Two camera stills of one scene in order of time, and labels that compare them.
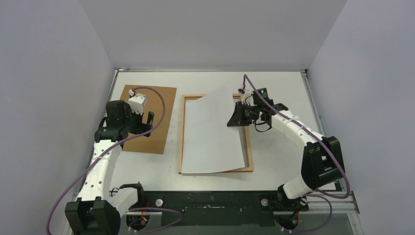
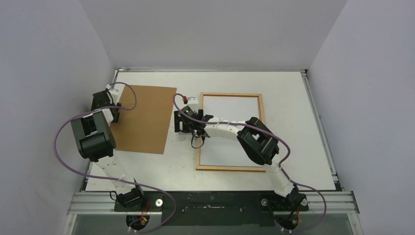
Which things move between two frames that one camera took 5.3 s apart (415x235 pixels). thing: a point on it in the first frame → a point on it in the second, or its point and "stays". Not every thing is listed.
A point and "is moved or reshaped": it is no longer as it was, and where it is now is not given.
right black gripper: x=244 y=113 → x=178 y=121
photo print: x=210 y=144 is moved or reshaped
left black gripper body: x=134 y=121 → x=118 y=111
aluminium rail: x=344 y=203 stays
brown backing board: x=155 y=143 stays
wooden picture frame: x=184 y=97 → x=231 y=168
